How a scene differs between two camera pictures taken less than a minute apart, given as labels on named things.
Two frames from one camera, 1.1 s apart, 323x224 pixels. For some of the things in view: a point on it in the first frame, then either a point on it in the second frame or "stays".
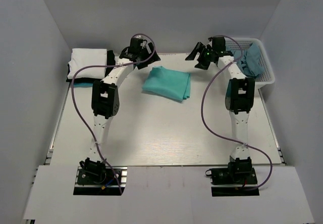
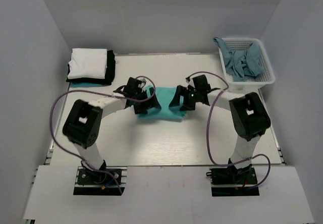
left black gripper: x=155 y=57 to x=143 y=109
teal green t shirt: x=174 y=84 to x=164 y=95
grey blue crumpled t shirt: x=249 y=60 stays
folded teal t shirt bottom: x=83 y=85 stays
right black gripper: x=201 y=48 to x=181 y=91
